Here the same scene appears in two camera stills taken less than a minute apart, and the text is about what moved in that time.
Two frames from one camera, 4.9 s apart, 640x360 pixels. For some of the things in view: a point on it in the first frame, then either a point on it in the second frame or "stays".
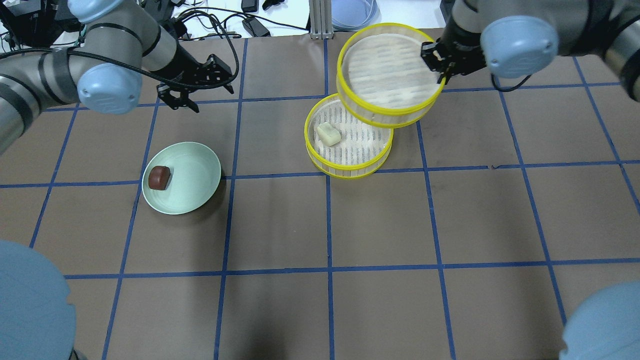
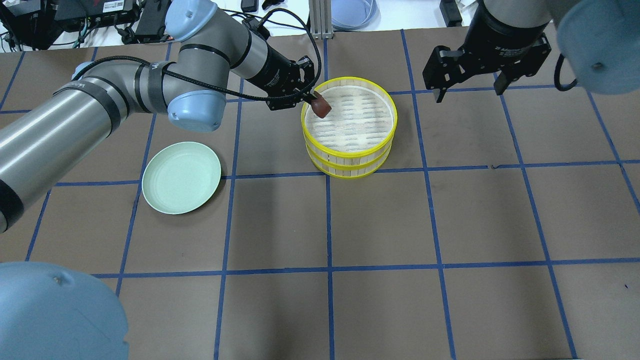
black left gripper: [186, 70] -> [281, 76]
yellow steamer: [339, 145] stays
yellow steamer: [382, 79] -> [354, 139]
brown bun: [158, 176] -> [320, 106]
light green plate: [195, 171] stays
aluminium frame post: [321, 19] stays
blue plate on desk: [354, 15] stays
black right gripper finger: [440, 77] -> [441, 95]
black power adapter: [254, 26] stays
